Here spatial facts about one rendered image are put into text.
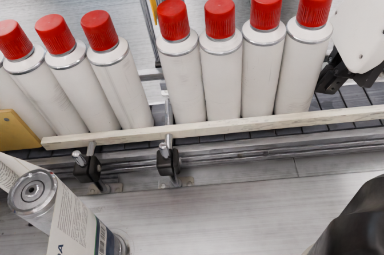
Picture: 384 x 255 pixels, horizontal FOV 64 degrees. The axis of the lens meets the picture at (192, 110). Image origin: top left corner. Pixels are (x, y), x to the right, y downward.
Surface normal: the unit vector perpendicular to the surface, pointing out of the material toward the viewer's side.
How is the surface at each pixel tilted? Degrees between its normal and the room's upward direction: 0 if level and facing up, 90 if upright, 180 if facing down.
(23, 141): 90
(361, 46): 69
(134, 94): 90
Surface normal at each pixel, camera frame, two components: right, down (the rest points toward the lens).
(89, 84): 0.69, 0.52
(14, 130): 0.04, 0.78
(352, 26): -0.96, -0.13
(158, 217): -0.11, -0.62
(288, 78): -0.68, 0.62
